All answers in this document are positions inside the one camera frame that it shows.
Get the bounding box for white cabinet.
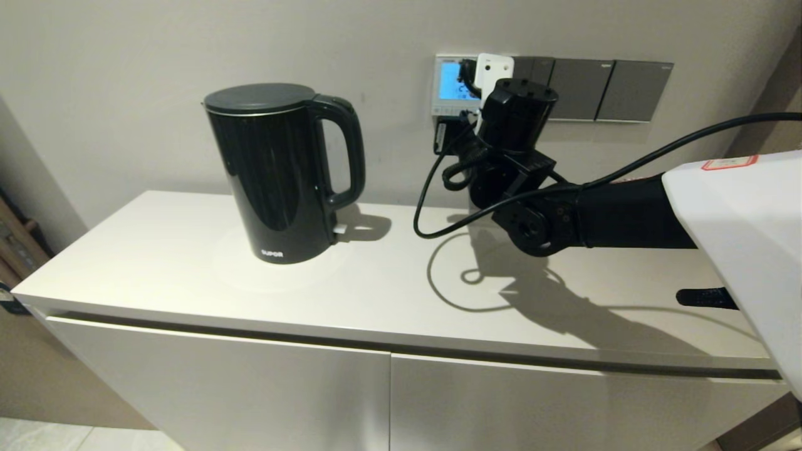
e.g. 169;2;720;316
9;191;790;451

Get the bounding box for brown wooden rack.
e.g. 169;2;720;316
0;194;51;289

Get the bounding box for short black camera cable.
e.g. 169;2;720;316
434;60;483;192

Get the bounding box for grey single wall switch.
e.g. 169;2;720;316
548;58;616;121
595;60;675;123

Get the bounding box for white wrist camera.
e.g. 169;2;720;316
474;53;516;98

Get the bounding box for white wall thermostat panel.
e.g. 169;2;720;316
432;53;483;118

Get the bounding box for wooden door frame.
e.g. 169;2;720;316
727;25;802;157

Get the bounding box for long black cable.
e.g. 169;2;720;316
412;111;802;239

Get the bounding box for white cabinet door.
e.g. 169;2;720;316
44;316;390;451
390;354;790;451

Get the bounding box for black electric kettle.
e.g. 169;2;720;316
200;83;366;265

